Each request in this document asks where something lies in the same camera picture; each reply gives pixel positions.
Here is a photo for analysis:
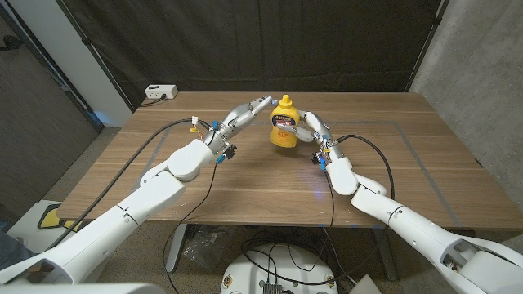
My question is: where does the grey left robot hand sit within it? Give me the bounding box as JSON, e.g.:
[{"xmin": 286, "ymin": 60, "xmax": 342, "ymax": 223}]
[{"xmin": 203, "ymin": 96, "xmax": 274, "ymax": 154}]

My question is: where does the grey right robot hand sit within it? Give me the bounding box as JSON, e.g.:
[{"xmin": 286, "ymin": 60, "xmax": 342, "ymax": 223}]
[{"xmin": 276, "ymin": 109, "xmax": 345, "ymax": 163}]

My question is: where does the yellow mustard bottle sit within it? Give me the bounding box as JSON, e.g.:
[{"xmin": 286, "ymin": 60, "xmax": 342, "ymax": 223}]
[{"xmin": 270, "ymin": 94, "xmax": 301, "ymax": 149}]

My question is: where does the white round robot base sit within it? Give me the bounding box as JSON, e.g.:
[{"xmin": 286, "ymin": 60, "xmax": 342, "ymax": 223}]
[{"xmin": 220, "ymin": 243, "xmax": 339, "ymax": 294}]

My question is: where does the white power strip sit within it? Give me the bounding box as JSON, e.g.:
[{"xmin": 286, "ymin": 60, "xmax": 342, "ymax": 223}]
[{"xmin": 144, "ymin": 84, "xmax": 179, "ymax": 100}]

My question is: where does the black backdrop cloth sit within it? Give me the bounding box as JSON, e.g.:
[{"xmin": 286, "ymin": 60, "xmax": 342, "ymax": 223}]
[{"xmin": 60, "ymin": 0, "xmax": 445, "ymax": 109}]

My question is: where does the clear plastic bag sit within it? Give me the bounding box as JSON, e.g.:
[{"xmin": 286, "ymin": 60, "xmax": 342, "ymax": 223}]
[{"xmin": 181, "ymin": 224, "xmax": 238, "ymax": 273}]

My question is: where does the black backdrop stand pole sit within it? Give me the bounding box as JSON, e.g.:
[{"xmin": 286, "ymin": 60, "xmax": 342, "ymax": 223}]
[
  {"xmin": 55, "ymin": 0, "xmax": 136, "ymax": 112},
  {"xmin": 405, "ymin": 0, "xmax": 450, "ymax": 93}
]

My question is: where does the white table leg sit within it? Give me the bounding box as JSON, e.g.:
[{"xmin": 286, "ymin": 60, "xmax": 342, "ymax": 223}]
[{"xmin": 165, "ymin": 223, "xmax": 189, "ymax": 274}]

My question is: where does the grey table leg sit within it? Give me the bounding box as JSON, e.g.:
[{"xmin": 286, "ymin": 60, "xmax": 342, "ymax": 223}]
[{"xmin": 371, "ymin": 228, "xmax": 398, "ymax": 282}]

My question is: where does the white paper sheet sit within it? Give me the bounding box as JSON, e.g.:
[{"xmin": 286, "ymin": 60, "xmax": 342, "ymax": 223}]
[{"xmin": 349, "ymin": 274, "xmax": 383, "ymax": 294}]

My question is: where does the dark wooden door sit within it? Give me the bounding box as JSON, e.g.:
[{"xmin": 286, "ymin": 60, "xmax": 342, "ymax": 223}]
[{"xmin": 0, "ymin": 7, "xmax": 103, "ymax": 221}]

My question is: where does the yellow black floor marker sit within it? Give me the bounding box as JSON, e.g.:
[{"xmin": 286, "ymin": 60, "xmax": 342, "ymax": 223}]
[{"xmin": 37, "ymin": 203, "xmax": 83, "ymax": 233}]

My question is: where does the white robot torso edge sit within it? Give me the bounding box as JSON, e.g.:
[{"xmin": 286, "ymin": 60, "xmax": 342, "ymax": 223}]
[{"xmin": 0, "ymin": 282, "xmax": 164, "ymax": 294}]

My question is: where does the person leg in blue jeans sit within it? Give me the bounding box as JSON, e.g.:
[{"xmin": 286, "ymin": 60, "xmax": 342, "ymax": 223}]
[{"xmin": 0, "ymin": 232, "xmax": 38, "ymax": 271}]

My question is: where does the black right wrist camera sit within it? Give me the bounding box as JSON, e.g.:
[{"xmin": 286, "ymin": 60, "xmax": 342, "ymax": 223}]
[{"xmin": 312, "ymin": 151, "xmax": 328, "ymax": 172}]

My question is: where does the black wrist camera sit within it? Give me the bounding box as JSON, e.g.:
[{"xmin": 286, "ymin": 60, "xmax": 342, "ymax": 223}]
[
  {"xmin": 312, "ymin": 151, "xmax": 328, "ymax": 172},
  {"xmin": 216, "ymin": 145, "xmax": 238, "ymax": 165}
]

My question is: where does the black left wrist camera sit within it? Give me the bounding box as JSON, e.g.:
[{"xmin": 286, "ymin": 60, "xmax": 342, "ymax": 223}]
[{"xmin": 216, "ymin": 145, "xmax": 238, "ymax": 165}]

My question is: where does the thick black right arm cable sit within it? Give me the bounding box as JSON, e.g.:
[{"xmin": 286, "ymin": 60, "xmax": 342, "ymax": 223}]
[{"xmin": 337, "ymin": 133, "xmax": 396, "ymax": 201}]

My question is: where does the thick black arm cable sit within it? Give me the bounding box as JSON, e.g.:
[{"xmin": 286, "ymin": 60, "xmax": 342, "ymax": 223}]
[
  {"xmin": 337, "ymin": 133, "xmax": 396, "ymax": 201},
  {"xmin": 47, "ymin": 117, "xmax": 213, "ymax": 250}
]

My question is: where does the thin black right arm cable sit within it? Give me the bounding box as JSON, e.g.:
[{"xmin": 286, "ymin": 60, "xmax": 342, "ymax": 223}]
[{"xmin": 320, "ymin": 170, "xmax": 336, "ymax": 250}]

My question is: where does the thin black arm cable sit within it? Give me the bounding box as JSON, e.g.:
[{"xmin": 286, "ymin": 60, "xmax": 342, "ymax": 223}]
[
  {"xmin": 320, "ymin": 170, "xmax": 336, "ymax": 250},
  {"xmin": 162, "ymin": 162, "xmax": 220, "ymax": 294}
]

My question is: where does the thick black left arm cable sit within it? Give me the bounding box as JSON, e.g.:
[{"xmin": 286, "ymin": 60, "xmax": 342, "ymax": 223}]
[{"xmin": 47, "ymin": 117, "xmax": 213, "ymax": 250}]

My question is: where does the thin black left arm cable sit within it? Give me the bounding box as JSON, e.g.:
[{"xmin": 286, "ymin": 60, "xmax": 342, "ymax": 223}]
[{"xmin": 162, "ymin": 162, "xmax": 220, "ymax": 294}]

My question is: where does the black looped floor cable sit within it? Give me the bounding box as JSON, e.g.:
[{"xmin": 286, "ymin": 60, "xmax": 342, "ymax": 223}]
[{"xmin": 240, "ymin": 228, "xmax": 389, "ymax": 287}]

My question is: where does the black door handle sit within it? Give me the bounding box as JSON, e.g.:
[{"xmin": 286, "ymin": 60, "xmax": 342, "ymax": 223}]
[{"xmin": 0, "ymin": 34, "xmax": 24, "ymax": 52}]

